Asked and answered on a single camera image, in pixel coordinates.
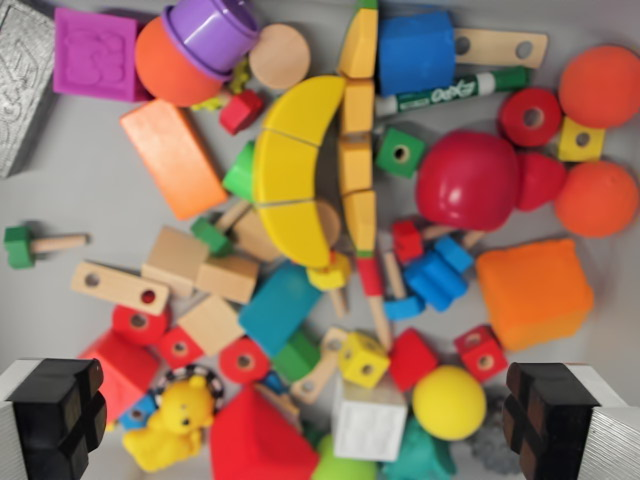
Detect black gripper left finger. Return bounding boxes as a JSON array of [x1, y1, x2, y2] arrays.
[[0, 357, 109, 480]]

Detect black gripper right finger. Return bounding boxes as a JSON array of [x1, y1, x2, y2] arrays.
[[502, 362, 640, 480]]

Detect grey rubber toy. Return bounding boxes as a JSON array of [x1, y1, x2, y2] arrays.
[[456, 389, 524, 474]]

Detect large red soft block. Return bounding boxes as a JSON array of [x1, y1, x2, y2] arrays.
[[209, 386, 322, 480], [76, 331, 161, 424]]

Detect small blue piece with hole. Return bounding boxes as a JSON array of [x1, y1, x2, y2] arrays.
[[118, 394, 157, 432]]

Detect red wooden cube with holes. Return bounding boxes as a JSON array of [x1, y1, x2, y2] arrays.
[[453, 324, 509, 384], [158, 326, 207, 371]]

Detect yellow foam ball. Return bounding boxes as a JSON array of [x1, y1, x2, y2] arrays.
[[411, 364, 488, 442]]

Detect orange soft cube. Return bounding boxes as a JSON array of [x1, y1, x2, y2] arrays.
[[474, 238, 596, 353]]

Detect yellow rubber teddy bear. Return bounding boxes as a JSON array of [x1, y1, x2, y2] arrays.
[[121, 375, 217, 474]]

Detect red wooden wheel with hole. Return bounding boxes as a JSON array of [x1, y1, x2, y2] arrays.
[[496, 87, 564, 149], [110, 303, 169, 348], [218, 336, 273, 386]]

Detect teal rubber toy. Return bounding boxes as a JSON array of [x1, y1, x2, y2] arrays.
[[381, 416, 458, 480]]

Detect wooden bar with two holes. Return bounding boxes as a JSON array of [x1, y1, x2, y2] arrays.
[[453, 27, 550, 72], [69, 260, 173, 317], [290, 326, 349, 406]]

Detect plain red wooden cube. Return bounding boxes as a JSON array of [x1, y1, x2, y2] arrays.
[[387, 327, 440, 393]]

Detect green nut on wooden peg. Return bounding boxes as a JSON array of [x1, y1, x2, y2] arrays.
[[3, 224, 92, 271], [190, 201, 252, 257]]

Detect blue ridged wooden piece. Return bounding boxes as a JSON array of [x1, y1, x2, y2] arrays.
[[403, 236, 476, 313]]

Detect white embossed cube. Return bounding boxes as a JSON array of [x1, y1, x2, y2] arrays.
[[331, 379, 409, 463]]

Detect natural wooden cube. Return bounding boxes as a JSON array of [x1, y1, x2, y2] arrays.
[[195, 255, 261, 305], [177, 294, 247, 358], [140, 225, 211, 300]]

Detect yellow wooden cube several holes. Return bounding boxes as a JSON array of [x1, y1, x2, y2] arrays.
[[337, 330, 392, 389]]

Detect plain wooden peg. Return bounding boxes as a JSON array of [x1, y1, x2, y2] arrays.
[[383, 249, 407, 302]]

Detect green ball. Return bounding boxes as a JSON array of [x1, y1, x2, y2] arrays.
[[310, 433, 379, 480]]

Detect orange foam ball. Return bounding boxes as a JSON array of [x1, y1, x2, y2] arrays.
[[557, 45, 640, 131], [554, 160, 640, 239], [134, 17, 224, 108]]

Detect red nut on wooden peg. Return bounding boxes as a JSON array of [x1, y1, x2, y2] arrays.
[[390, 219, 451, 264]]

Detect red cylinder on wooden peg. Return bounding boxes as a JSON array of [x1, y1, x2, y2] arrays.
[[356, 256, 394, 352]]

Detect red rounded plastic piece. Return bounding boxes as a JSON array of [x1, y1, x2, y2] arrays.
[[514, 151, 568, 212]]

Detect large red plastic apple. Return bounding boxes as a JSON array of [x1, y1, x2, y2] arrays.
[[415, 130, 522, 233]]

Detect teal wooden block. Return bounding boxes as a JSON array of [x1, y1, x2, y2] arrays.
[[238, 261, 326, 358]]

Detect green wooden block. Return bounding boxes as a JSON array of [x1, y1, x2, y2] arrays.
[[271, 329, 322, 384]]

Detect yellow nut on wooden peg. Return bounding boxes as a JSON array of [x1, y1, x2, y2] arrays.
[[305, 251, 353, 319]]

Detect yellow wooden cube one hole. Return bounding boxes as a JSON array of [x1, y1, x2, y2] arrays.
[[556, 116, 607, 164]]

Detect natural wooden cylinder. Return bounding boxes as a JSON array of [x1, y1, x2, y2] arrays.
[[231, 199, 343, 262]]

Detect orange rectangular wooden block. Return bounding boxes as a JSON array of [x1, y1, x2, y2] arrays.
[[119, 98, 230, 222]]

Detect green wooden cube with hole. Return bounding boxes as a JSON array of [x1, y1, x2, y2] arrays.
[[374, 126, 428, 180]]

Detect green rounded block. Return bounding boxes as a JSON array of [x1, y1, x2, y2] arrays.
[[221, 140, 259, 204]]

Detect silver embossed block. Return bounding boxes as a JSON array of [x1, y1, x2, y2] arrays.
[[0, 0, 57, 179]]

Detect green dry erase marker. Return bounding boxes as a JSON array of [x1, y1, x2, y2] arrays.
[[375, 65, 532, 118]]

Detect yellow sliced wooden banana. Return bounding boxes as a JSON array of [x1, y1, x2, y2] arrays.
[[251, 75, 348, 269]]

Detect sliced yellow wooden toy vegetable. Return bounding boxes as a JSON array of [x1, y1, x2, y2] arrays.
[[337, 0, 380, 261]]

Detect small plain red cube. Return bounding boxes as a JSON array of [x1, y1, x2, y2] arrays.
[[218, 89, 265, 136]]

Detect magenta embossed soft cube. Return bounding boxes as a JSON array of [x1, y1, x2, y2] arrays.
[[52, 6, 139, 104]]

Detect blue soft block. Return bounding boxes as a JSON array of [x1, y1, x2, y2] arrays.
[[376, 9, 457, 98]]

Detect small yellow green toy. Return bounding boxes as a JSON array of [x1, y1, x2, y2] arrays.
[[189, 59, 252, 113]]

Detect purple plastic cup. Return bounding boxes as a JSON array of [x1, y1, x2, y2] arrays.
[[160, 0, 261, 84]]

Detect round natural wooden disc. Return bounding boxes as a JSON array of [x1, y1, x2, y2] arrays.
[[248, 23, 313, 92]]

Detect black and white ring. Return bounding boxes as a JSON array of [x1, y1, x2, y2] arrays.
[[158, 364, 222, 417]]

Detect blue wooden ring piece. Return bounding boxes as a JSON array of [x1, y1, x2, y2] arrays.
[[383, 294, 427, 322]]

